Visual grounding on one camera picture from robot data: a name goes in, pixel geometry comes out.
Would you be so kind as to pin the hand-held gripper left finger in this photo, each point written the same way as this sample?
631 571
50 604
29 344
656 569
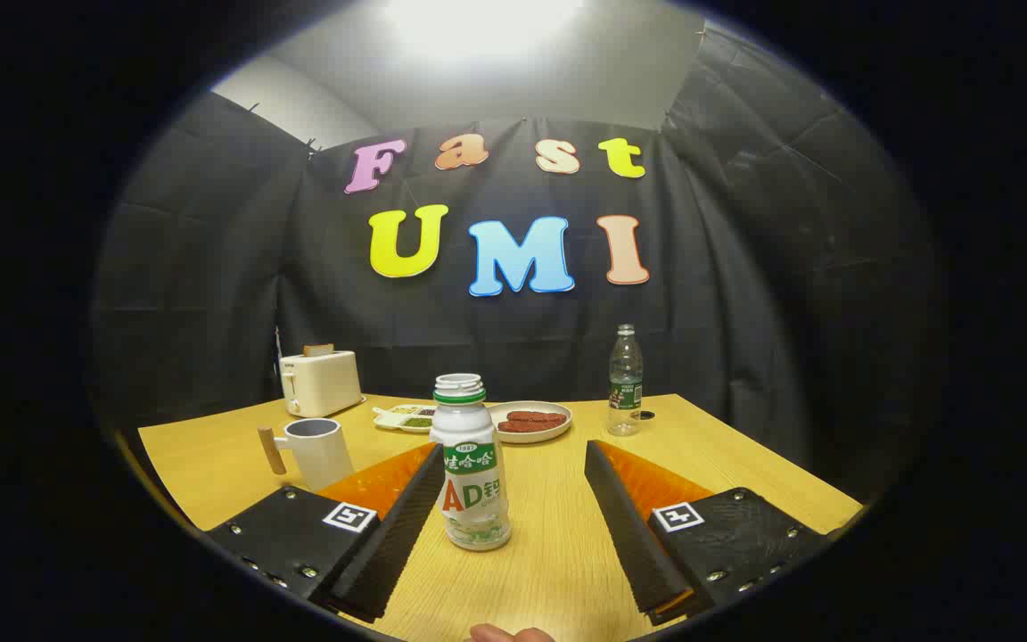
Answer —
393 535

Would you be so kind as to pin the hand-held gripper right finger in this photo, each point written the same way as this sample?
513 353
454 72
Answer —
629 535

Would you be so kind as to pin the white juice bottle green label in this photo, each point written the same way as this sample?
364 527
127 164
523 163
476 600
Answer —
469 446

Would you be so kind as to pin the clear plastic water bottle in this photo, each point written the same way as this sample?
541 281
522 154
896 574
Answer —
625 383

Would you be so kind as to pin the wooden table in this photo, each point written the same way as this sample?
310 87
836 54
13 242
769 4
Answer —
549 553

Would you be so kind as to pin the small white divided dish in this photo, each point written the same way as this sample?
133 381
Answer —
402 417

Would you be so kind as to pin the round white plate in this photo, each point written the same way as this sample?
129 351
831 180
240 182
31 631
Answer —
500 434

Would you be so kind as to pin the red meat strip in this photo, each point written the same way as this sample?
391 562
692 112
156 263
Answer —
538 416
522 427

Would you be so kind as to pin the cream toaster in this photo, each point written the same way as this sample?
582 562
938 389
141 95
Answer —
322 383

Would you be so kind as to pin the bread slice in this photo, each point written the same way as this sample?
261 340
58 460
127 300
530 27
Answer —
318 349

